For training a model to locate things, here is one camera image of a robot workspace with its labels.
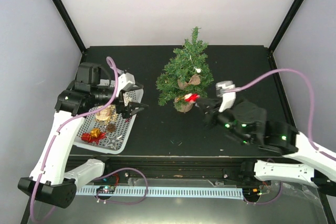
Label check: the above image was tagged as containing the white perforated plastic basket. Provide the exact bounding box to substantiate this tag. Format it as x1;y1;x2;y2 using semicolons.
74;85;146;155

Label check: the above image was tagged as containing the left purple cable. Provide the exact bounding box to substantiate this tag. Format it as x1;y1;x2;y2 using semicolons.
28;56;149;222

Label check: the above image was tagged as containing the left black frame post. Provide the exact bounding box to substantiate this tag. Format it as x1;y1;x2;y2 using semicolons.
52;0;86;54

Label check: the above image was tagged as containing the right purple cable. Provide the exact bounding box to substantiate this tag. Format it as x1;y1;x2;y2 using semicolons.
223;68;336;161

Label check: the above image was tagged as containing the black frame post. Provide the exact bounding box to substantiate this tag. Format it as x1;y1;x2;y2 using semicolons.
52;0;86;54
268;0;304;54

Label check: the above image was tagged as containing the brown burlap bow ornament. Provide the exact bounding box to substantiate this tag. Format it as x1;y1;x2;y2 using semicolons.
177;74;201;89

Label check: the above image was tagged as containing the gold gift box ornament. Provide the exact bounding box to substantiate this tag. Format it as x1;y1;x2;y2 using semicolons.
90;128;101;138

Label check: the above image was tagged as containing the purple cable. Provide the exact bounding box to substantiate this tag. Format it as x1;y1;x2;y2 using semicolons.
223;68;336;161
28;56;149;222

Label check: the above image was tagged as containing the red santa ornament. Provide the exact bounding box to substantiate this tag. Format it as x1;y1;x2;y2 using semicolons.
178;93;200;103

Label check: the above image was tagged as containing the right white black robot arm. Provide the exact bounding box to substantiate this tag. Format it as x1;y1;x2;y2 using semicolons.
196;98;335;196

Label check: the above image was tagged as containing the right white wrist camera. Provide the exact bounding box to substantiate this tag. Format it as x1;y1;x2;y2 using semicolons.
215;81;236;113

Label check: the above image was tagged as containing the white ball light string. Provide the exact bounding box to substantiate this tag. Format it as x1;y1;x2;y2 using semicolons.
181;50;202;78

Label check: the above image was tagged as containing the right black frame post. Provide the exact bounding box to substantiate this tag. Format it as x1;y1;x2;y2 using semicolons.
268;0;304;54

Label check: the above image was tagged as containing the white snowflake ornament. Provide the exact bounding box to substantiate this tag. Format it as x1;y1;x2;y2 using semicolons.
123;93;132;106

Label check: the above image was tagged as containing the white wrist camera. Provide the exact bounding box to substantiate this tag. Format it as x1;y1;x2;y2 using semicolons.
215;81;236;113
117;73;135;94

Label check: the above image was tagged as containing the silver star ornament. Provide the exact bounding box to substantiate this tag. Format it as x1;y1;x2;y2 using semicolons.
105;135;122;150

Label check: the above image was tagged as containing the white slotted cable duct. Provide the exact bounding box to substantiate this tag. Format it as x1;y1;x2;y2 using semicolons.
76;185;244;200

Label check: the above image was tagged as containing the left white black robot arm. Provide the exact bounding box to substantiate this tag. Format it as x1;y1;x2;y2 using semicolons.
18;58;147;208

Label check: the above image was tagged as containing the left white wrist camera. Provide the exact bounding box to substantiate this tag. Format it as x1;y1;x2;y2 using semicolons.
117;73;135;94

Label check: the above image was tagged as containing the brown pine cone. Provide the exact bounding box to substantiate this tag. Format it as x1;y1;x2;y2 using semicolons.
106;124;116;133

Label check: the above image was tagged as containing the small green christmas tree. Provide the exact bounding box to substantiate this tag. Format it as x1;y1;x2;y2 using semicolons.
156;26;214;113

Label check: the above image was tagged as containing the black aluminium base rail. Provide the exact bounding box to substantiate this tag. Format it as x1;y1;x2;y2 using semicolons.
65;155;323;185

